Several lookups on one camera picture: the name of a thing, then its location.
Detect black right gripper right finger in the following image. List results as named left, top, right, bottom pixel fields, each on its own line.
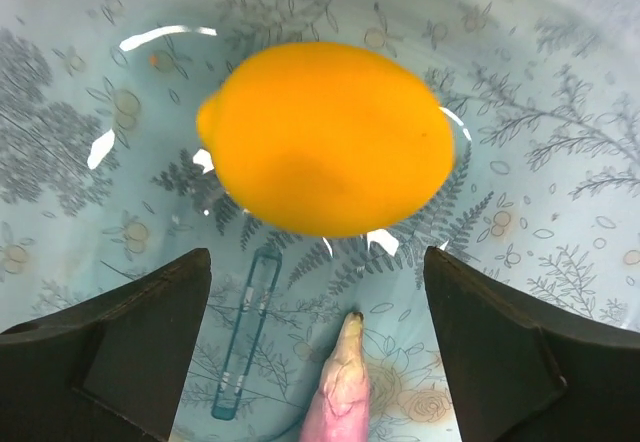
left=424, top=247, right=639, bottom=442

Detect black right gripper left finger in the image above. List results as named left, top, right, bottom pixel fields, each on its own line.
left=1, top=248, right=211, bottom=441

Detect purple eggplant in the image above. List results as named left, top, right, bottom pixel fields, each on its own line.
left=299, top=312, right=370, bottom=442

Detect yellow lemon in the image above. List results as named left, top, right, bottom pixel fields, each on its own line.
left=196, top=42, right=455, bottom=238

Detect clear blue plastic tray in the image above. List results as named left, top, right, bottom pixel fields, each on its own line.
left=1, top=0, right=639, bottom=441

